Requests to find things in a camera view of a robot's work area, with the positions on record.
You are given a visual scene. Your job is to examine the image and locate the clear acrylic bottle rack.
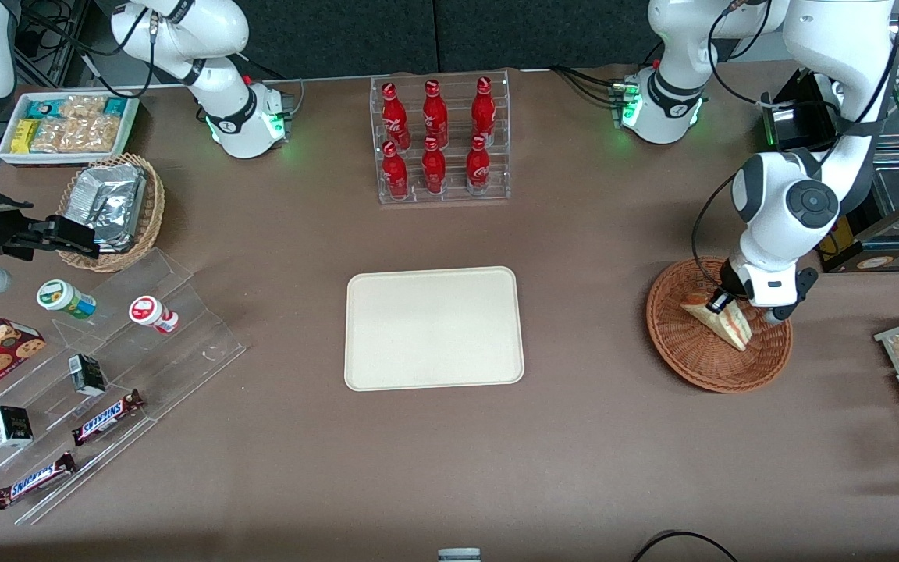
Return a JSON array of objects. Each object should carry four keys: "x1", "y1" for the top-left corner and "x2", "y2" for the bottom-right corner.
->
[{"x1": 370, "y1": 70, "x2": 511, "y2": 205}]

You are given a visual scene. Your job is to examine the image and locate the light wicker basket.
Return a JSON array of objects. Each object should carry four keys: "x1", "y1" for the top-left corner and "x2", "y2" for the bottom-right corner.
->
[{"x1": 55, "y1": 152, "x2": 165, "y2": 272}]

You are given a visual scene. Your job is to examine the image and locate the triangular sandwich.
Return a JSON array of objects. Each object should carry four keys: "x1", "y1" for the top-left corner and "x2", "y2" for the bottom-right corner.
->
[{"x1": 681, "y1": 293, "x2": 753, "y2": 352}]

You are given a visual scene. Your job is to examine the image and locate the yellow snack pack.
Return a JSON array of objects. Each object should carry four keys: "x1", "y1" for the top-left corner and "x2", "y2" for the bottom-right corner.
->
[{"x1": 11, "y1": 119, "x2": 41, "y2": 155}]

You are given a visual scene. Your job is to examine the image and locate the green lid white jar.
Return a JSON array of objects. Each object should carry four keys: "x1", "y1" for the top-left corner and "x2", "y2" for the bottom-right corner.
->
[{"x1": 36, "y1": 279, "x2": 98, "y2": 321}]

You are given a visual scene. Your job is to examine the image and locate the black glass food warmer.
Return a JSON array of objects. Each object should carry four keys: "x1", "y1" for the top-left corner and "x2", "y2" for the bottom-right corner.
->
[{"x1": 760, "y1": 0, "x2": 899, "y2": 274}]

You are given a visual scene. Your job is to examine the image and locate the brown wicker basket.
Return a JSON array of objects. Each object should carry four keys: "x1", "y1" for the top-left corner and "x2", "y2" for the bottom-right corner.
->
[{"x1": 646, "y1": 256, "x2": 794, "y2": 393}]

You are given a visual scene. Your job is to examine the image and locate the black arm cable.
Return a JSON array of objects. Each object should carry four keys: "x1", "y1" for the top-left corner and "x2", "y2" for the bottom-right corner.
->
[
  {"x1": 19, "y1": 0, "x2": 158, "y2": 99},
  {"x1": 690, "y1": 173, "x2": 741, "y2": 293}
]

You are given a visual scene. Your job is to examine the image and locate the black looped table cable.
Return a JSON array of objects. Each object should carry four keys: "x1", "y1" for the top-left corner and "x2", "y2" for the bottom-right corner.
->
[{"x1": 631, "y1": 531, "x2": 741, "y2": 562}]

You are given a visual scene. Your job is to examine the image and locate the clear acrylic stepped shelf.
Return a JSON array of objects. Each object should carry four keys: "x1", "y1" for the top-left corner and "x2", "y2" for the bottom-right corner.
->
[{"x1": 0, "y1": 248, "x2": 247, "y2": 526}]

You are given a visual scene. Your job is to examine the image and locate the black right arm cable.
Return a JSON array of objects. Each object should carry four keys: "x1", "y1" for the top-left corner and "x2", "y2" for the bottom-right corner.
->
[{"x1": 19, "y1": 0, "x2": 158, "y2": 99}]

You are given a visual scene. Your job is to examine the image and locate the small black carton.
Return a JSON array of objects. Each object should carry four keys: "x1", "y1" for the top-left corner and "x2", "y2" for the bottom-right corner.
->
[
  {"x1": 69, "y1": 354, "x2": 107, "y2": 397},
  {"x1": 0, "y1": 405, "x2": 34, "y2": 448}
]

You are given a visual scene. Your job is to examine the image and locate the black base cable bundle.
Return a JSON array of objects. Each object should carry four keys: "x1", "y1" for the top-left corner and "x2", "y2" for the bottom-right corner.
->
[{"x1": 549, "y1": 64, "x2": 626, "y2": 108}]

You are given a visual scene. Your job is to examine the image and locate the white snack bin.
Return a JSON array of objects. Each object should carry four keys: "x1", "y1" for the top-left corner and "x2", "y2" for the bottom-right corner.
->
[{"x1": 0, "y1": 91, "x2": 140, "y2": 166}]

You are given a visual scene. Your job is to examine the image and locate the Snickers chocolate bar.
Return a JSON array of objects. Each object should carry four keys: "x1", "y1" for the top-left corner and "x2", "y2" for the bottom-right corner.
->
[
  {"x1": 71, "y1": 389, "x2": 146, "y2": 447},
  {"x1": 0, "y1": 451, "x2": 77, "y2": 510}
]

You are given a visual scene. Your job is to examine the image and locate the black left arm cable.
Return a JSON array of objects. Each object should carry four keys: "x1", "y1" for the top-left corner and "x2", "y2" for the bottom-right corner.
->
[{"x1": 690, "y1": 173, "x2": 741, "y2": 293}]

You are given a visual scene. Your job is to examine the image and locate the cream plastic tray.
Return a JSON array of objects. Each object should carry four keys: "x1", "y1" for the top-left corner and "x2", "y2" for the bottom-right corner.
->
[{"x1": 344, "y1": 265, "x2": 526, "y2": 393}]

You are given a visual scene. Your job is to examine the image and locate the red cola bottle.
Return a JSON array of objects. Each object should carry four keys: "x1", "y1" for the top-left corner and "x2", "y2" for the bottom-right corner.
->
[
  {"x1": 422, "y1": 79, "x2": 449, "y2": 149},
  {"x1": 381, "y1": 82, "x2": 411, "y2": 151},
  {"x1": 471, "y1": 76, "x2": 497, "y2": 145},
  {"x1": 466, "y1": 134, "x2": 492, "y2": 194},
  {"x1": 382, "y1": 140, "x2": 410, "y2": 200},
  {"x1": 421, "y1": 137, "x2": 447, "y2": 196}
]

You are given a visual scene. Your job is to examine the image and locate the clear cracker snack pack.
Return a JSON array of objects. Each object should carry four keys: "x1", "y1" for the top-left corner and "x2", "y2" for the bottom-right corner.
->
[
  {"x1": 67, "y1": 116, "x2": 123, "y2": 153},
  {"x1": 32, "y1": 119, "x2": 68, "y2": 153},
  {"x1": 59, "y1": 95, "x2": 107, "y2": 119}
]

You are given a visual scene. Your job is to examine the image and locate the red lid white jar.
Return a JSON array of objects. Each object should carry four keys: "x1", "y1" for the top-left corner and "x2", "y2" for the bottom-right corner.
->
[{"x1": 129, "y1": 295, "x2": 179, "y2": 335}]

